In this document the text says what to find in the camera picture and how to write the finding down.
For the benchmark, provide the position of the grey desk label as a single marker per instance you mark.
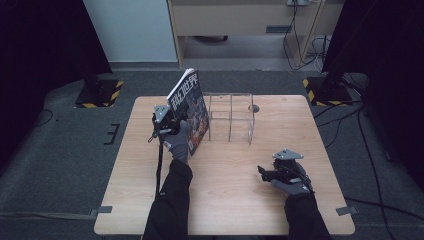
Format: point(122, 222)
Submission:
point(278, 29)

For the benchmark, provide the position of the black curtain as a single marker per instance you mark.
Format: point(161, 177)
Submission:
point(390, 66)
point(40, 66)

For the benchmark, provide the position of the person's right hand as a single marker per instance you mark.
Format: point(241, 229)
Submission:
point(290, 188)

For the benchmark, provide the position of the white power strip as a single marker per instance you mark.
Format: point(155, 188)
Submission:
point(298, 2)

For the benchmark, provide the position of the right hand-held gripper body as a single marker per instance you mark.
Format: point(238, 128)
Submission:
point(288, 163)

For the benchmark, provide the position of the clear acrylic file rack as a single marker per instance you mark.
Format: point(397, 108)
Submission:
point(231, 116)

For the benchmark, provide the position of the person's left hand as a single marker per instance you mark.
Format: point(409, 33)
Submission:
point(180, 143)

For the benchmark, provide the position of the grey tape piece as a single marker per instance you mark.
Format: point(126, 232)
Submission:
point(347, 210)
point(105, 209)

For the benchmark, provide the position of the black stand base striped edge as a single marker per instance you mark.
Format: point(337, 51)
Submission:
point(328, 95)
point(100, 95)

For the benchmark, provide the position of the dark illustrated magazine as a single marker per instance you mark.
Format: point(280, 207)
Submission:
point(191, 110)

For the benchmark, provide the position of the round grey table grommet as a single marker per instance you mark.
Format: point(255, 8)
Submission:
point(254, 108)

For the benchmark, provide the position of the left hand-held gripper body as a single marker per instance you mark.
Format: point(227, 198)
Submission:
point(163, 120)

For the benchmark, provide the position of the white panel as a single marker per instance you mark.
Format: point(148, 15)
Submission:
point(130, 30)

